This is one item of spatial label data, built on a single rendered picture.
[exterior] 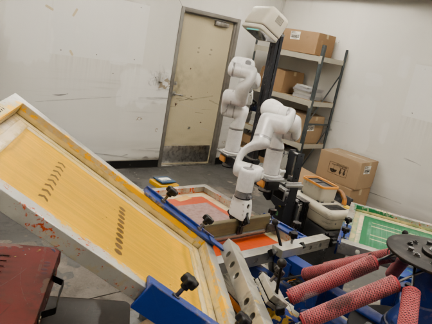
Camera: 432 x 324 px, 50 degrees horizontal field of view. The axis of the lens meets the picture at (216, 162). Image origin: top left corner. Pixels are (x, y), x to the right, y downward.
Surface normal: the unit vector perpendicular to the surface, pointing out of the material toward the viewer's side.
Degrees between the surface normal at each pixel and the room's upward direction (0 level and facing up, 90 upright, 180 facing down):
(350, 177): 90
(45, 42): 90
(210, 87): 90
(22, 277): 0
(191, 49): 90
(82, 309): 0
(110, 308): 0
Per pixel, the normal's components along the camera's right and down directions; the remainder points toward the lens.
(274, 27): 0.46, 0.31
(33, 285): 0.18, -0.95
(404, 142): -0.76, 0.03
